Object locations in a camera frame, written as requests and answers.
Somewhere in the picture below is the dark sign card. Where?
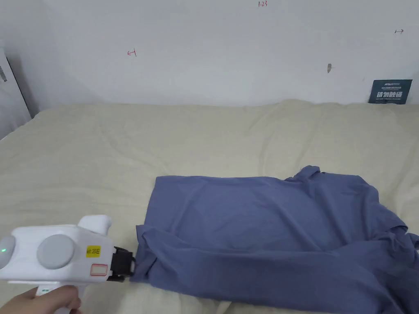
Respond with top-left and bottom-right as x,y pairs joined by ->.
368,79 -> 413,105

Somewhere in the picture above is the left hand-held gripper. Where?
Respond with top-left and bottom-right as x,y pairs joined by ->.
0,215 -> 137,298

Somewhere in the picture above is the blue shirt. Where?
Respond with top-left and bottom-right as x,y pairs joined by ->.
129,165 -> 419,314

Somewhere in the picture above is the bed with beige sheet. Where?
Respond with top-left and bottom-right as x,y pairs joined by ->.
0,99 -> 419,314

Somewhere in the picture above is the person's left hand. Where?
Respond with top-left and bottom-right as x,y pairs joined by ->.
0,285 -> 82,314

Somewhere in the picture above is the white door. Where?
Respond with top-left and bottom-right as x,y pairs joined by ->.
0,45 -> 33,141

